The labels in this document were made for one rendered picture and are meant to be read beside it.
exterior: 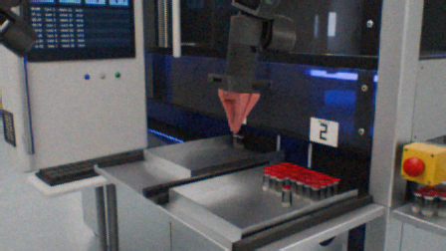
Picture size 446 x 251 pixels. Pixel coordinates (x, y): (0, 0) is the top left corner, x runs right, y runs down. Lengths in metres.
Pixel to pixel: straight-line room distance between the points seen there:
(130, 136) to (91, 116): 0.19
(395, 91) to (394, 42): 0.10
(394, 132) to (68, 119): 1.07
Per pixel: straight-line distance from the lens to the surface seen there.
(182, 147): 1.39
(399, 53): 0.97
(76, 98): 1.59
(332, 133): 1.08
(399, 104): 0.98
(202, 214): 0.89
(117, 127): 1.68
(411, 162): 0.94
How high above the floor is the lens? 1.26
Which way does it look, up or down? 12 degrees down
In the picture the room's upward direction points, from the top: straight up
